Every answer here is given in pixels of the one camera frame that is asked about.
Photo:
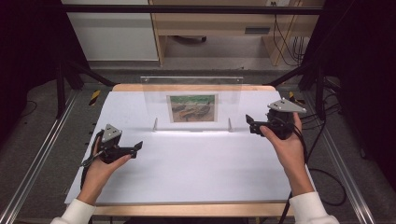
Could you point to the light wooden desk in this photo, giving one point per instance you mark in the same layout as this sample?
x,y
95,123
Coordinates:
x,y
211,23

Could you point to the aluminium floor rail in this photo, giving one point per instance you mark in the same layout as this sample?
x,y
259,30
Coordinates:
x,y
37,155
339,155

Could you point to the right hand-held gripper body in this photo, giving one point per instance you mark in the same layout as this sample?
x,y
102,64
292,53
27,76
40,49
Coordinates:
x,y
286,106

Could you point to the yellow clamp left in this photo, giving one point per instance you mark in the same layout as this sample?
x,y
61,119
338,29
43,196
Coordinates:
x,y
95,97

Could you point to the picture card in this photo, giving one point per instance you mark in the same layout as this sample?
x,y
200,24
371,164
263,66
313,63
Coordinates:
x,y
192,109

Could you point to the black curtain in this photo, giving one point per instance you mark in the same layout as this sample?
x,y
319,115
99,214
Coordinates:
x,y
364,62
28,46

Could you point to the yellow clamp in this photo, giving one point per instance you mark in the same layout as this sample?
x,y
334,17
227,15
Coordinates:
x,y
95,97
292,95

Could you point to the white cabinet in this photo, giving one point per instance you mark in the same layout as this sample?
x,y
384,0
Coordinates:
x,y
112,37

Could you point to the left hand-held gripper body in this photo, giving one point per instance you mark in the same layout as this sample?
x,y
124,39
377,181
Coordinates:
x,y
111,133

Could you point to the clear acrylic photo frame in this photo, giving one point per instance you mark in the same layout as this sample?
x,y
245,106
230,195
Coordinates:
x,y
155,90

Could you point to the yellow clamp right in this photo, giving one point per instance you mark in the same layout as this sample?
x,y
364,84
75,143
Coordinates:
x,y
292,95

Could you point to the person's right hand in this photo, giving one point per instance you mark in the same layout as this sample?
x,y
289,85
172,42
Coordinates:
x,y
291,152

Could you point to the person's left hand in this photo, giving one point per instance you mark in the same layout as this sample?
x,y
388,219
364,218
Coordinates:
x,y
98,174

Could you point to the pale table mat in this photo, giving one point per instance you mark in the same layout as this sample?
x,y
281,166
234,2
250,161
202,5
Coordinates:
x,y
186,168

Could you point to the black horizontal bar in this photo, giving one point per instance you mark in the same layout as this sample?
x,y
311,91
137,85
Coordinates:
x,y
186,9

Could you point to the black metal stand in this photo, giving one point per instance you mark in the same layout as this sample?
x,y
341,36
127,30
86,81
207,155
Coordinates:
x,y
320,90
60,93

